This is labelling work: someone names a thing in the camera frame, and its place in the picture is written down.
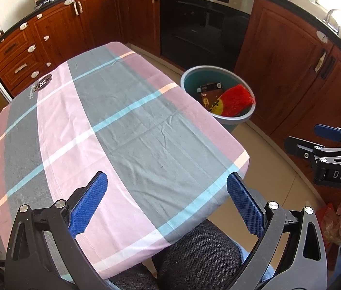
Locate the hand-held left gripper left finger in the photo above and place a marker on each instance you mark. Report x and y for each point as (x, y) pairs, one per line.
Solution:
(87, 205)

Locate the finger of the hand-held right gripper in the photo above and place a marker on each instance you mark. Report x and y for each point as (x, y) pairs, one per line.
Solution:
(327, 131)
(302, 149)

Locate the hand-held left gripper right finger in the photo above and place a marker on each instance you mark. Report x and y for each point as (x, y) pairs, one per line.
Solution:
(246, 205)

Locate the red plastic bag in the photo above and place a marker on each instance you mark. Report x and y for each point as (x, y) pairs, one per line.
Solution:
(238, 101)

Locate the yellow red snack wrapper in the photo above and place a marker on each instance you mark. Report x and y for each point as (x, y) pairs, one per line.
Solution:
(217, 107)

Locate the dark brown snack packet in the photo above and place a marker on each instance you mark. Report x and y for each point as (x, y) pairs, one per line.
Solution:
(209, 92)

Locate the teal grey waste bin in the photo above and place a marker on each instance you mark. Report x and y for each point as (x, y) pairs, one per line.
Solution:
(194, 77)

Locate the orange printed snack bag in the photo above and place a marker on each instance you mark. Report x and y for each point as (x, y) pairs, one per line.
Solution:
(330, 223)

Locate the checkered pink grey tablecloth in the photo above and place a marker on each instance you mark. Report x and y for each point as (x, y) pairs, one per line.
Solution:
(113, 133)

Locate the red-brown wooden kitchen cabinets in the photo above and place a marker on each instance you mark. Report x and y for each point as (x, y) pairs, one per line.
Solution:
(279, 51)

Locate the metal faucet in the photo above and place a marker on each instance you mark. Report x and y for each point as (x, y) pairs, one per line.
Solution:
(331, 18)

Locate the black built-in oven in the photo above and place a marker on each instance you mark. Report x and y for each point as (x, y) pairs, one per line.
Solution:
(200, 27)

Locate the white cabinet safety locks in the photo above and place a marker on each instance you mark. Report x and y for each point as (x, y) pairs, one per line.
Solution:
(33, 48)

